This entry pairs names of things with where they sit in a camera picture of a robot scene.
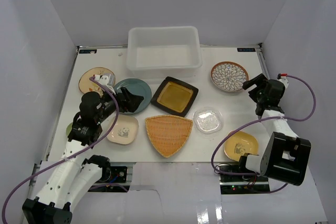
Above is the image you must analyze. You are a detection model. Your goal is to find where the blue-grey round plate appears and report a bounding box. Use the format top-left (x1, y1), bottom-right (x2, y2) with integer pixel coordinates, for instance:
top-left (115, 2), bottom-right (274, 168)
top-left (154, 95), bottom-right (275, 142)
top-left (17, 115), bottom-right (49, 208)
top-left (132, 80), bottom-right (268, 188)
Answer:
top-left (113, 78), bottom-right (152, 115)

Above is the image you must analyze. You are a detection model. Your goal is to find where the cream panda square plate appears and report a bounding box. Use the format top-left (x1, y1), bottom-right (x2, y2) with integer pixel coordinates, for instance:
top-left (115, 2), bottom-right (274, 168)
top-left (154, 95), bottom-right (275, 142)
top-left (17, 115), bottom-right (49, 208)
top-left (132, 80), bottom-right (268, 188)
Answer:
top-left (107, 114), bottom-right (139, 145)

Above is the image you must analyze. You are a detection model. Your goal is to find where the brown floral pattern plate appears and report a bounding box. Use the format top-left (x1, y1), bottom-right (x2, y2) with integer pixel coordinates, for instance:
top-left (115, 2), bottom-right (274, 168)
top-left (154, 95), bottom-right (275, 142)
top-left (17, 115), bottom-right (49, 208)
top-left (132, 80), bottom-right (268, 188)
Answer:
top-left (211, 61), bottom-right (249, 92)

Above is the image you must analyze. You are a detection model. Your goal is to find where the black square amber plate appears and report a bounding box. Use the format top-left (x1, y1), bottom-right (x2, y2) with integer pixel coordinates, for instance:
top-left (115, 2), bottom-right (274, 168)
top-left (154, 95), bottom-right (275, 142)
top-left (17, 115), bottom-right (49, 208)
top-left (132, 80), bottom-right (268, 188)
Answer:
top-left (151, 77), bottom-right (199, 117)

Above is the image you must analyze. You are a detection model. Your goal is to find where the beige bird pattern plate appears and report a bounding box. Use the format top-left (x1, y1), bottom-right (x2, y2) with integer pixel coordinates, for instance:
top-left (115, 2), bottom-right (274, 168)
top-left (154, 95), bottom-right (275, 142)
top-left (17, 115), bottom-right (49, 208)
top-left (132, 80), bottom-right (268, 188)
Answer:
top-left (78, 67), bottom-right (115, 96)

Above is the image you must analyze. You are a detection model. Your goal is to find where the woven bamboo triangular tray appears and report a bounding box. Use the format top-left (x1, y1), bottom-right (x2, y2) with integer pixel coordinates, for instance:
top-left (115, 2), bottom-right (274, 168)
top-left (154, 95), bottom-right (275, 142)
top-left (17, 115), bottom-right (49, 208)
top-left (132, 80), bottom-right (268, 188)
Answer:
top-left (145, 115), bottom-right (193, 158)

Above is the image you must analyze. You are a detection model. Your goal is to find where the yellow panda square plate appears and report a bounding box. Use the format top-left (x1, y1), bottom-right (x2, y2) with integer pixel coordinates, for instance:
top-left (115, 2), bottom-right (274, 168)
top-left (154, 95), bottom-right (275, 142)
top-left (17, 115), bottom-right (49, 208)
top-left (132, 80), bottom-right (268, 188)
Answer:
top-left (224, 131), bottom-right (259, 162)

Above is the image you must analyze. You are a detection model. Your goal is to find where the clear plastic square plate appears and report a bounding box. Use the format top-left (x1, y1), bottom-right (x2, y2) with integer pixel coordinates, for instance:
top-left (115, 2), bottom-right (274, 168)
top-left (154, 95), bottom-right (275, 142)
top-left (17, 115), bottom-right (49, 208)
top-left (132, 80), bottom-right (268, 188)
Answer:
top-left (193, 106), bottom-right (224, 134)

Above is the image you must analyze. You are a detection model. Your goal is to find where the green panda square plate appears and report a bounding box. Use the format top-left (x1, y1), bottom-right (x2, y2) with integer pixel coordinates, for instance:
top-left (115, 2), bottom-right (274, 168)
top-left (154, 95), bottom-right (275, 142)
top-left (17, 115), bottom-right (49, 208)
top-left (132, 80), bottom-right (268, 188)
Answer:
top-left (66, 123), bottom-right (72, 137)

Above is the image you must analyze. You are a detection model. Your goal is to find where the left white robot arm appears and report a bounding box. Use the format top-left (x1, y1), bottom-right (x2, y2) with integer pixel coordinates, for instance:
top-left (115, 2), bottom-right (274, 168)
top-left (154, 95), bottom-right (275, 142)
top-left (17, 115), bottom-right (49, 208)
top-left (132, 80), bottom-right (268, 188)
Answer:
top-left (22, 87), bottom-right (144, 223)

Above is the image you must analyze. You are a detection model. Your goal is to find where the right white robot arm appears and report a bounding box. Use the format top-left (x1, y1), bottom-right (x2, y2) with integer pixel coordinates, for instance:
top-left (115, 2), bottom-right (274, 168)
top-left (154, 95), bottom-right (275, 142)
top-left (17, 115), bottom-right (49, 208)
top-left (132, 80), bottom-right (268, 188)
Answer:
top-left (237, 74), bottom-right (311, 186)

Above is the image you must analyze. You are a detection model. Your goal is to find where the white plastic bin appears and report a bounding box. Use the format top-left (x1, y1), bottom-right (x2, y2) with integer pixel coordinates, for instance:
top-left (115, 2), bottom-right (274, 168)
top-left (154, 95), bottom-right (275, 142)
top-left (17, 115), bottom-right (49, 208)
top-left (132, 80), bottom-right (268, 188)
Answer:
top-left (126, 26), bottom-right (203, 79)

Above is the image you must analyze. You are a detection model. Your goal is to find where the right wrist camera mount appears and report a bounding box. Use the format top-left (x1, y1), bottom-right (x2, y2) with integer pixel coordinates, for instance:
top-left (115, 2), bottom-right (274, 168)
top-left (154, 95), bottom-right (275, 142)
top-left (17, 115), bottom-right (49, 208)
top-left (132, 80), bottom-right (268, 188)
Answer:
top-left (277, 73), bottom-right (289, 89)

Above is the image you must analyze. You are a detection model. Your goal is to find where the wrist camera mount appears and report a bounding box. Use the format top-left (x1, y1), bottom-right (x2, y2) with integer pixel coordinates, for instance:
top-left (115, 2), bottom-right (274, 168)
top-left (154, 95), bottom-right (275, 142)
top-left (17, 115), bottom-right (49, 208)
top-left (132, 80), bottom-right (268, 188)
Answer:
top-left (95, 73), bottom-right (115, 87)
top-left (277, 73), bottom-right (289, 89)

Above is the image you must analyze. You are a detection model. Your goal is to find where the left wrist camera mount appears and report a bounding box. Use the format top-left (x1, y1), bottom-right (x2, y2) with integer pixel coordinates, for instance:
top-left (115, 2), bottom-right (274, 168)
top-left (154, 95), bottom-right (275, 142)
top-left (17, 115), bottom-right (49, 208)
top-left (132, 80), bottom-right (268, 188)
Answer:
top-left (95, 73), bottom-right (115, 87)

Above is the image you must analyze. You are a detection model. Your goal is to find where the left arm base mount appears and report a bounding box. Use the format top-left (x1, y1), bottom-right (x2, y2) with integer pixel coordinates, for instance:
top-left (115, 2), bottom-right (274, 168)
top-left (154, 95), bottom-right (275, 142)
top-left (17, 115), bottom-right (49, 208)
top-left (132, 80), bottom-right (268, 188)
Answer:
top-left (89, 166), bottom-right (130, 193)

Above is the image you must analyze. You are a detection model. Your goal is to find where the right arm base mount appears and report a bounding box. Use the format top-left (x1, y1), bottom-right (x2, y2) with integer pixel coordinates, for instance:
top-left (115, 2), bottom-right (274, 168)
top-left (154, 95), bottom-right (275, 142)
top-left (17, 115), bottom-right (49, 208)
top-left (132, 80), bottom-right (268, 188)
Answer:
top-left (214, 170), bottom-right (270, 195)

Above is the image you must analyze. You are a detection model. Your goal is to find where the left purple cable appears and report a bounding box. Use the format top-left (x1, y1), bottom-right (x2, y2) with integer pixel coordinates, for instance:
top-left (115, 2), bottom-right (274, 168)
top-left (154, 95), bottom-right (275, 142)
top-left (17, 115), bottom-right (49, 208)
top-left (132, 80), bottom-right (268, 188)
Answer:
top-left (2, 76), bottom-right (121, 220)

